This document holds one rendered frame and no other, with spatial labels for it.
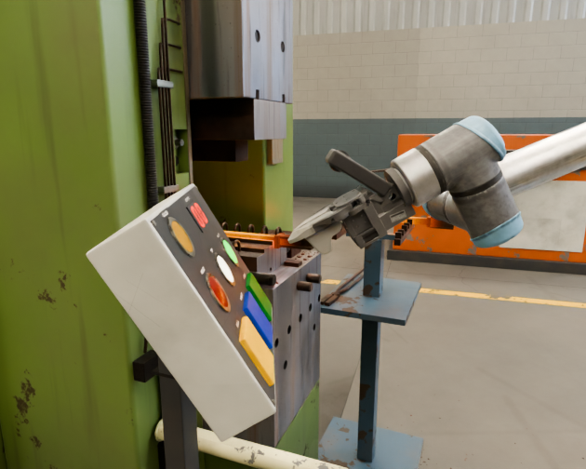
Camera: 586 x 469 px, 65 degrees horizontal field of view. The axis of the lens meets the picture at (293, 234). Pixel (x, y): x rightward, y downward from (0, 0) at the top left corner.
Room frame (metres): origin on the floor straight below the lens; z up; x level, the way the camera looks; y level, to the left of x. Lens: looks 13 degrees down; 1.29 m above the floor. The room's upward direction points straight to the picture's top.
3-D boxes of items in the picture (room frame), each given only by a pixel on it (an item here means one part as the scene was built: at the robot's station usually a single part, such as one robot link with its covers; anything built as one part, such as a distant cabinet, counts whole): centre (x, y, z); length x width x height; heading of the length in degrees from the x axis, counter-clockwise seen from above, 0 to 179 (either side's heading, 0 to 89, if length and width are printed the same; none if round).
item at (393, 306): (1.59, -0.29, 0.70); 0.40 x 0.30 x 0.02; 158
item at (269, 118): (1.28, 0.25, 1.32); 0.42 x 0.20 x 0.10; 68
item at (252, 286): (0.76, 0.06, 1.01); 0.07 x 0.05 x 0.07; 3
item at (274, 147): (1.55, 0.06, 1.27); 0.09 x 0.02 x 0.17; 158
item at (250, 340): (0.56, 0.05, 1.01); 0.07 x 0.05 x 0.07; 3
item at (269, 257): (1.28, 0.25, 0.96); 0.42 x 0.20 x 0.09; 68
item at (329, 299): (1.74, -0.25, 0.71); 0.60 x 0.04 x 0.01; 152
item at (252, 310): (0.66, 0.06, 1.01); 0.07 x 0.05 x 0.07; 3
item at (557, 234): (4.69, -1.90, 0.63); 2.10 x 1.12 x 1.25; 73
